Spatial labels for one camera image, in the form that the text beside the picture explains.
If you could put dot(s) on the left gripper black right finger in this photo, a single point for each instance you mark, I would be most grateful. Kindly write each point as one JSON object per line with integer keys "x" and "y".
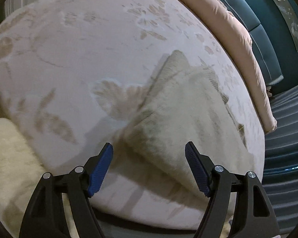
{"x": 253, "y": 215}

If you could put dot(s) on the white floral bed blanket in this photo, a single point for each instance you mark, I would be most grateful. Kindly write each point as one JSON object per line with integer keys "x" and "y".
{"x": 71, "y": 71}

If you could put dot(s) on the cream knitted sweater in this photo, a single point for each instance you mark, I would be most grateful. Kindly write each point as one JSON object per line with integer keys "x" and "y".
{"x": 184, "y": 104}

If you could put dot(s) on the white fluffy rug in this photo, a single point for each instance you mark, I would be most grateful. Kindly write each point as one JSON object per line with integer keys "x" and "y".
{"x": 20, "y": 171}

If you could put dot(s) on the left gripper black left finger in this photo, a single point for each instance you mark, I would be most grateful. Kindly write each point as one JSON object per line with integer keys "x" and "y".
{"x": 45, "y": 214}

